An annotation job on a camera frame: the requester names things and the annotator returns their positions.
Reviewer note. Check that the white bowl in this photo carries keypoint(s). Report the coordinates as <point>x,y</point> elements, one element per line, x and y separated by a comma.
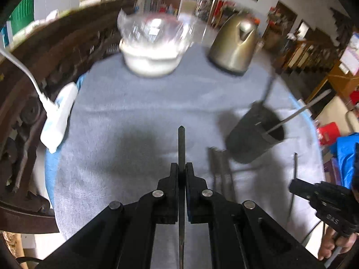
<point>152,65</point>

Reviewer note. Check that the dark wooden side table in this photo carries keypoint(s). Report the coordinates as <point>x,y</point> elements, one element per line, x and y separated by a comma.
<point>224,10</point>

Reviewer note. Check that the wall calendar poster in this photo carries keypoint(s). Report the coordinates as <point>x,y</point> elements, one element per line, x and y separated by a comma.
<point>349,61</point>

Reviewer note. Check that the red plastic stool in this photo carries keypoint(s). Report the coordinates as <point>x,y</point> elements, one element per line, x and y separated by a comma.
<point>328,134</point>

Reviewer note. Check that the dark carved wooden sideboard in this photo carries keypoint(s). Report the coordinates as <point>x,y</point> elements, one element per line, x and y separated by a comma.
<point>56,54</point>

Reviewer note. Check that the dark grey utensil cup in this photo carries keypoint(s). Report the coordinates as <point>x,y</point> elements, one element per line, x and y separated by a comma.
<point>251,137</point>

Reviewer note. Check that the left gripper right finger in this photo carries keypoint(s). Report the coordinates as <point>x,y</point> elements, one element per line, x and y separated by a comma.
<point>242,235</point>

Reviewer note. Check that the green thermos jug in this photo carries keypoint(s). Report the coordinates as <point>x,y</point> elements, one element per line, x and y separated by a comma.
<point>22,16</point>

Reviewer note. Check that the person's right hand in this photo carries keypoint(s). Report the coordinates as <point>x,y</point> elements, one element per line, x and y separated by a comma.
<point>328,244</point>

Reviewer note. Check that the clear plastic bag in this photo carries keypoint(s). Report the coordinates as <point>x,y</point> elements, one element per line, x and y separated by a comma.
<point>157,36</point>

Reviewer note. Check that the dark chopstick one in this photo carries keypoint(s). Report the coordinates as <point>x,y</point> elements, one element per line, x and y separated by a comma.
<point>268,89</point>

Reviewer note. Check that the blue round table cover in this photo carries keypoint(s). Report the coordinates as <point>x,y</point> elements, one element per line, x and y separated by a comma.
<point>51,161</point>

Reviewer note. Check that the white power strip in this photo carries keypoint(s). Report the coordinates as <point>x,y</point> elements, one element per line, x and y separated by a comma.
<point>57,113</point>

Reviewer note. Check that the gold electric kettle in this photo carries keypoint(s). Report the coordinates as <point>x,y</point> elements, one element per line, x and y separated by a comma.
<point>235,44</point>

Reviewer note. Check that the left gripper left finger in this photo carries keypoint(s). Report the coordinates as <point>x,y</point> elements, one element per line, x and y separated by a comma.
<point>121,236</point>

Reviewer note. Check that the dark chopstick four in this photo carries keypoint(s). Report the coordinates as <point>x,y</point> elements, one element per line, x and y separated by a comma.
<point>212,155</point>

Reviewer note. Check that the dark chopstick two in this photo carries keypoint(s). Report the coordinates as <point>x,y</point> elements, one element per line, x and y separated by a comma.
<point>182,193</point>

